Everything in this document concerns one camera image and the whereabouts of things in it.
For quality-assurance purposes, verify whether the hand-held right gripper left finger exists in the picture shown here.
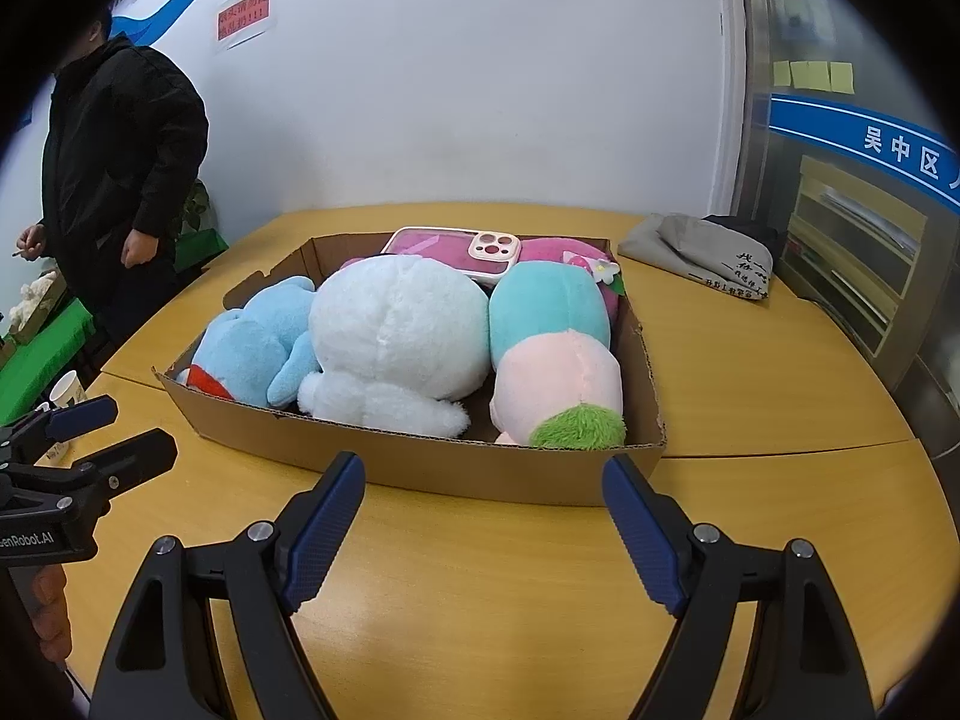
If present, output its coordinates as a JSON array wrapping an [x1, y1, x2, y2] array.
[[90, 452, 367, 720]]

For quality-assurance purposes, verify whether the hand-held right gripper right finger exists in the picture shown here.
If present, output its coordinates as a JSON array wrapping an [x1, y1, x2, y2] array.
[[602, 454, 878, 720]]

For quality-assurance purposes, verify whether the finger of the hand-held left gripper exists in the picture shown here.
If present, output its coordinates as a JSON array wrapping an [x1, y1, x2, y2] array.
[[45, 427, 179, 522], [0, 394, 119, 458]]

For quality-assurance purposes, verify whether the blue plush toy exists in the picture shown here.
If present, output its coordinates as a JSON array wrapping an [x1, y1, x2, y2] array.
[[187, 276, 320, 410]]

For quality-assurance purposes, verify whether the white panda plush toy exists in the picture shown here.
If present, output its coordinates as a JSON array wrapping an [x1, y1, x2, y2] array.
[[298, 255, 492, 440]]

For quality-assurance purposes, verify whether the pink and teal plush toy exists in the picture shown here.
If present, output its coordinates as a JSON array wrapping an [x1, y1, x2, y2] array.
[[487, 261, 627, 447]]

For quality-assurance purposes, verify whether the pink phone case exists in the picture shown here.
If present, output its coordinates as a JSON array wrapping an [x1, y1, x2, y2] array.
[[381, 226, 522, 287]]

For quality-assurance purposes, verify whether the wooden desktop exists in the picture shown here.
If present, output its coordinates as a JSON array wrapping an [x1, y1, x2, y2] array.
[[101, 202, 960, 720]]

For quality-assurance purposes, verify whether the person's left hand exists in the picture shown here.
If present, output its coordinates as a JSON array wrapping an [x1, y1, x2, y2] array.
[[22, 564, 74, 687]]

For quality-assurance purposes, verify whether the paper cup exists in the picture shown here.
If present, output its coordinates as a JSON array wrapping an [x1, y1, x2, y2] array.
[[46, 370, 87, 462]]

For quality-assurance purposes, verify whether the green table cloth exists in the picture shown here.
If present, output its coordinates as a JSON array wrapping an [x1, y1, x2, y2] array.
[[0, 296, 95, 428]]

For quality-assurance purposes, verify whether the cardboard tissue box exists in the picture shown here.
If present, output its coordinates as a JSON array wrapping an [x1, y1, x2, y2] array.
[[6, 270, 68, 346]]

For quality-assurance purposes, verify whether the potted plant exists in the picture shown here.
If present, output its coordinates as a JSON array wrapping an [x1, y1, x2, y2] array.
[[178, 178, 217, 235]]

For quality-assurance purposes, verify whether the grey printed cloth bag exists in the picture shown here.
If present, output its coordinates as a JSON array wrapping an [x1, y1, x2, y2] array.
[[619, 212, 773, 301]]

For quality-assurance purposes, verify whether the pink plush toy with flower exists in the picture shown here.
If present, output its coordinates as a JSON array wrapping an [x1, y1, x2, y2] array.
[[517, 238, 623, 331]]

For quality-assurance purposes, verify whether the shelf behind glass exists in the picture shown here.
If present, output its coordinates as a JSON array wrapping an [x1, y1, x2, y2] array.
[[776, 154, 931, 361]]

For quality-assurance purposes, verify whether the blue glass banner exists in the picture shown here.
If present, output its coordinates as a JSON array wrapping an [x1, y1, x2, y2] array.
[[769, 94, 960, 215]]

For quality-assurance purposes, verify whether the red wall sign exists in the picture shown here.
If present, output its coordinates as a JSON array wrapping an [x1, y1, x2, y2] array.
[[216, 0, 272, 46]]

